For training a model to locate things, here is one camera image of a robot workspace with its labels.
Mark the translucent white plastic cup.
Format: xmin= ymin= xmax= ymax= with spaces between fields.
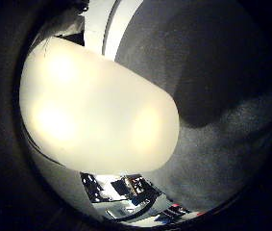
xmin=18 ymin=36 xmax=181 ymax=176

